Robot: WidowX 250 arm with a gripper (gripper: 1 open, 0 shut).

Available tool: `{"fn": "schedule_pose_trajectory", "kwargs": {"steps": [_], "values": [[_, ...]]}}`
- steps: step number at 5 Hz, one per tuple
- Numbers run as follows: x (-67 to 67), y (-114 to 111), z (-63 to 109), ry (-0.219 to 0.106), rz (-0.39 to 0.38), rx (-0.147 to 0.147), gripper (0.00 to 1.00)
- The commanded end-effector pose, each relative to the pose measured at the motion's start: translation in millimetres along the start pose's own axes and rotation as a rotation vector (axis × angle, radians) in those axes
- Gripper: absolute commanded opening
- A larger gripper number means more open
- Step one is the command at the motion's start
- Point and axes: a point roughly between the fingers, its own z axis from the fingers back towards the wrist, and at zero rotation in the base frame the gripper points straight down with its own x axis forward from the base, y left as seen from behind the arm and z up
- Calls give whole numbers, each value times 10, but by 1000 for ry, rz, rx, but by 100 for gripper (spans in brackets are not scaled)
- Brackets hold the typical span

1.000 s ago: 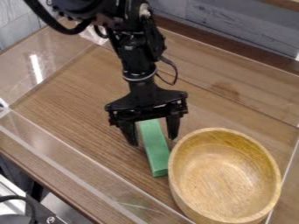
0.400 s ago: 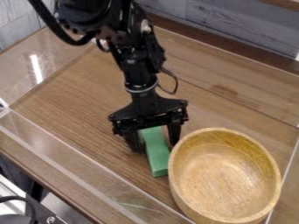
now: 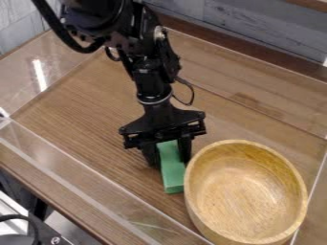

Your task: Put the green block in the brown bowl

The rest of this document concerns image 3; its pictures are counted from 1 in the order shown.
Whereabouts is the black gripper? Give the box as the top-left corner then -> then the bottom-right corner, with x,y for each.
119,102 -> 206,168

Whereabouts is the green rectangular block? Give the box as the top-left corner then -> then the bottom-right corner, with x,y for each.
158,141 -> 186,194

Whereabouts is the brown wooden bowl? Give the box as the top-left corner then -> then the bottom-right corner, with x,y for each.
185,140 -> 309,245

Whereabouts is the black cable lower left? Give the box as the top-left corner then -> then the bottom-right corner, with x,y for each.
0,213 -> 43,245

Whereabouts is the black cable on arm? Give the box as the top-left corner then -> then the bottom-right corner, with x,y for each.
30,0 -> 107,55

